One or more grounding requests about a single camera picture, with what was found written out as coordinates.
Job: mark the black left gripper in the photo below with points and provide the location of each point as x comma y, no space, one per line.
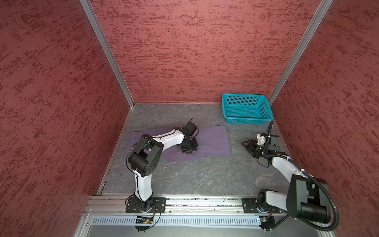
194,148

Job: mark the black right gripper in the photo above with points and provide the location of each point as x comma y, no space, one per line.
252,142

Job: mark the purple trousers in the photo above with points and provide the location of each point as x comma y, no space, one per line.
212,142

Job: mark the teal plastic basket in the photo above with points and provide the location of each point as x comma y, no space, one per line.
246,109

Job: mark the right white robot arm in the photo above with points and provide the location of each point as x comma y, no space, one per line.
304,200

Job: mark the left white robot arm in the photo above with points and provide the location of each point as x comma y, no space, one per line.
145,155

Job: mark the right connector board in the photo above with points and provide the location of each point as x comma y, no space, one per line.
267,223

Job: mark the connector board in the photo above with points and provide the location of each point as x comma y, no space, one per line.
144,223
267,223

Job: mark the left connector board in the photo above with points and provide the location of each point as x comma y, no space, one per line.
144,223

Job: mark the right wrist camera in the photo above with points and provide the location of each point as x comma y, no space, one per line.
272,140

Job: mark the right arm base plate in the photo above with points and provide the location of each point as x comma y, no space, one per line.
250,206

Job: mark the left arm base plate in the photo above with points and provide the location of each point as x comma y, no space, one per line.
160,204

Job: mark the slotted cable duct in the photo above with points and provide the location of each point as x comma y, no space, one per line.
191,221

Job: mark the front aluminium rail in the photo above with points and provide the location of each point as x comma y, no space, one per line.
175,205

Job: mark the right aluminium corner post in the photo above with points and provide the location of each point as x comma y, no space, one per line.
302,45

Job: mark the aluminium corner post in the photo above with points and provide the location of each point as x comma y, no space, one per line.
302,45
90,13

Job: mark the left aluminium corner post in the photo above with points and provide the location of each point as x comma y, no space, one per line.
90,13

